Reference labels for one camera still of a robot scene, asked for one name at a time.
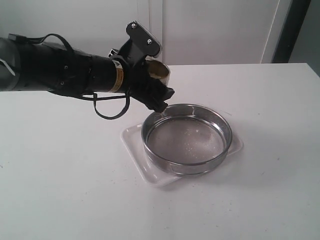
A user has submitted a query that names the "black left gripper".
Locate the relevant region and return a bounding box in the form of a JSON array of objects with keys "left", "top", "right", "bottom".
[{"left": 118, "top": 41, "right": 175, "bottom": 112}]

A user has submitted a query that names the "stainless steel cup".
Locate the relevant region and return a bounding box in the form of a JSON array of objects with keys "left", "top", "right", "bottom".
[{"left": 146, "top": 59, "right": 171, "bottom": 86}]

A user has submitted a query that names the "yellow grain mixture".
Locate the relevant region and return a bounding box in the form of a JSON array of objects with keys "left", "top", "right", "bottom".
[{"left": 149, "top": 72, "right": 166, "bottom": 79}]

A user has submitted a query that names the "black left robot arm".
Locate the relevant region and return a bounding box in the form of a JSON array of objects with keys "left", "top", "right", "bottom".
[{"left": 0, "top": 34, "right": 174, "bottom": 112}]

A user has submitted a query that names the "round steel mesh sieve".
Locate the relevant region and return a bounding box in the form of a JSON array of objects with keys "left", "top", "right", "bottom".
[{"left": 141, "top": 103, "right": 233, "bottom": 176}]

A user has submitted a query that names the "white rectangular tray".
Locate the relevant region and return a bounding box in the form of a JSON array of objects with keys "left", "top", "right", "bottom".
[{"left": 119, "top": 124, "right": 244, "bottom": 188}]

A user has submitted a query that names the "white cabinet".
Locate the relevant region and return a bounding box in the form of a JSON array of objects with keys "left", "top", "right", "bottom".
[{"left": 0, "top": 0, "right": 291, "bottom": 65}]

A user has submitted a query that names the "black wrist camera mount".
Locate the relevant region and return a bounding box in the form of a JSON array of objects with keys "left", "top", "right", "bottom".
[{"left": 125, "top": 20, "right": 162, "bottom": 65}]

